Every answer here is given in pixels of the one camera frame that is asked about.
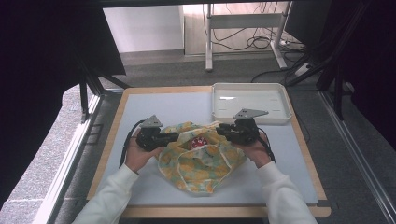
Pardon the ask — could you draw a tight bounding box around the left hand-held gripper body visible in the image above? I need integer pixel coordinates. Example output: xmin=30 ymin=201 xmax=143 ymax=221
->
xmin=135 ymin=115 xmax=166 ymax=152

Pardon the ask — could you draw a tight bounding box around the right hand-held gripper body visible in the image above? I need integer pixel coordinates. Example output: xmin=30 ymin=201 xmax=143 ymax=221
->
xmin=232 ymin=107 xmax=269 ymax=146

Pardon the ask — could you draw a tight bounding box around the yellow floral cloth bag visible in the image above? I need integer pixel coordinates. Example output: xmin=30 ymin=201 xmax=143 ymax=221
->
xmin=157 ymin=120 xmax=249 ymax=195

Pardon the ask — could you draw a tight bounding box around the person's left hand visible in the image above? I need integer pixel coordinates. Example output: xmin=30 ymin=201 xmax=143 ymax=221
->
xmin=124 ymin=129 xmax=165 ymax=174

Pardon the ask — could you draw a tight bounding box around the person's right hand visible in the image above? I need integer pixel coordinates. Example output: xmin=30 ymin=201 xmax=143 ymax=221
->
xmin=233 ymin=131 xmax=273 ymax=170

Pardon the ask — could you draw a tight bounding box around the white plastic tray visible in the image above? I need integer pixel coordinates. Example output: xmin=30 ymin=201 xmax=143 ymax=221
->
xmin=210 ymin=82 xmax=293 ymax=126

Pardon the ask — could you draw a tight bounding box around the pale blue table mat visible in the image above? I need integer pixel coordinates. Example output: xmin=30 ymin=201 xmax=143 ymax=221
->
xmin=96 ymin=91 xmax=319 ymax=206

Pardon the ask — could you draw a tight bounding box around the black metal stand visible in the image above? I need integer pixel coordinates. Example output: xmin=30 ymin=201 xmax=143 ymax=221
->
xmin=78 ymin=59 xmax=132 ymax=124
xmin=284 ymin=0 xmax=375 ymax=122

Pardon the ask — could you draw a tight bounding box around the white power strip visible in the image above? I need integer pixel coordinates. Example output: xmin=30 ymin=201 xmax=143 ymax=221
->
xmin=293 ymin=63 xmax=312 ymax=77

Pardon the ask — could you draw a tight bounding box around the dark curtain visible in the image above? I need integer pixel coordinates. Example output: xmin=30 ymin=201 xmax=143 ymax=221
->
xmin=326 ymin=0 xmax=396 ymax=152
xmin=0 ymin=0 xmax=126 ymax=209

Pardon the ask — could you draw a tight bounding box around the left hand-held gripper black cable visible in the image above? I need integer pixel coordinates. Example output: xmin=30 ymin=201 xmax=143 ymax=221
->
xmin=119 ymin=119 xmax=147 ymax=169

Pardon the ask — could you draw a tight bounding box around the hand-held gripper black cable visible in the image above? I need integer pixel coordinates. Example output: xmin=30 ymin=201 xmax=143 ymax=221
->
xmin=119 ymin=119 xmax=147 ymax=169
xmin=256 ymin=126 xmax=277 ymax=163

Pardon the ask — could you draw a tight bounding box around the right hand-held gripper black cable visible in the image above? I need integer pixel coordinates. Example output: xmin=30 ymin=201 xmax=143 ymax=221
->
xmin=256 ymin=126 xmax=277 ymax=163

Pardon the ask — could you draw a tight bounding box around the aluminium rail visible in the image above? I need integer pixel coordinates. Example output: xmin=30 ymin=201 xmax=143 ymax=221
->
xmin=32 ymin=88 xmax=125 ymax=224
xmin=319 ymin=91 xmax=396 ymax=223

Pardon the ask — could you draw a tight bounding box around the tangle of black floor cables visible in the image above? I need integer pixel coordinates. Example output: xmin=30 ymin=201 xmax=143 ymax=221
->
xmin=211 ymin=26 xmax=283 ymax=52

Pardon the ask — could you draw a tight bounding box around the white metal desk frame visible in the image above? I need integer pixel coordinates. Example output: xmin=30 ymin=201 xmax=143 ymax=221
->
xmin=204 ymin=2 xmax=292 ymax=73

